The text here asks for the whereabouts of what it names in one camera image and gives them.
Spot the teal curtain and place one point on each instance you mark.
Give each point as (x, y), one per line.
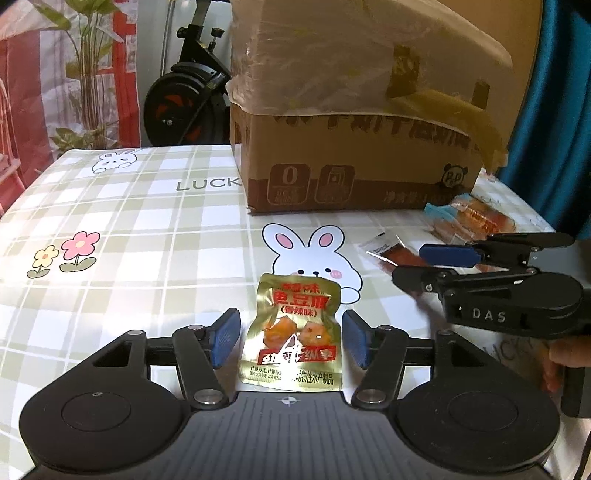
(549, 152)

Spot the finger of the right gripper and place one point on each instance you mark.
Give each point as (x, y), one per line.
(500, 250)
(420, 279)

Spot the clear red snack packet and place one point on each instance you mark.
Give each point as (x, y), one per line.
(388, 251)

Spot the brown cardboard box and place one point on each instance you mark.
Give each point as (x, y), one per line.
(363, 104)

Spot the gold fish tofu snack packet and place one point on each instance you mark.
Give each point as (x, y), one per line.
(294, 343)

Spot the black exercise bike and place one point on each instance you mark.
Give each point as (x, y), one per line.
(188, 104)

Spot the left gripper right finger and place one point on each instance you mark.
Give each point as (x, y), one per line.
(381, 353)

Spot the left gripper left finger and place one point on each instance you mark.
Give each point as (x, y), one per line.
(201, 350)

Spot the person's right hand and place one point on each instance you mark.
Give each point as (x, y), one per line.
(574, 352)

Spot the checked bunny tablecloth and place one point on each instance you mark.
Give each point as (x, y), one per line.
(164, 242)

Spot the red plant printed backdrop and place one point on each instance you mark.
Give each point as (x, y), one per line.
(68, 81)

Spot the orange snack packet blue end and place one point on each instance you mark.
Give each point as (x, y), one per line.
(467, 219)

